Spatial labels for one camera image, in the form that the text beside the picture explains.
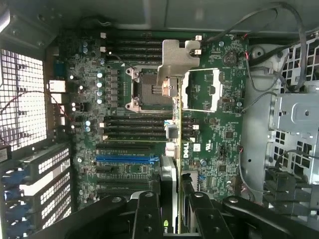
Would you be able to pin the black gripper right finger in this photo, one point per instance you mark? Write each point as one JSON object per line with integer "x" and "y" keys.
{"x": 211, "y": 221}

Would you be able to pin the coin cell battery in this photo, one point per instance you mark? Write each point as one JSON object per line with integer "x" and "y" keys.
{"x": 229, "y": 57}

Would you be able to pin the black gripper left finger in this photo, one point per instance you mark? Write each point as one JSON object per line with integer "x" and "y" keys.
{"x": 147, "y": 219}

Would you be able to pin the open grey PC case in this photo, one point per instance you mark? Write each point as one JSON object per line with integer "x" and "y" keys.
{"x": 174, "y": 15}

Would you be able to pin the green motherboard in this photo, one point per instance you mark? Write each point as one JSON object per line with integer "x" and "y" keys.
{"x": 216, "y": 134}

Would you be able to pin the metal disk bay cage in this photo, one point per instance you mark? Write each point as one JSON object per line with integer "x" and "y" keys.
{"x": 294, "y": 117}

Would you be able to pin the blue expansion slot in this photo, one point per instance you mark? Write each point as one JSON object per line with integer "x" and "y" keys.
{"x": 124, "y": 159}

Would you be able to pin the CPU socket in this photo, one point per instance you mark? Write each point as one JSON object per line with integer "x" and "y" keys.
{"x": 147, "y": 87}

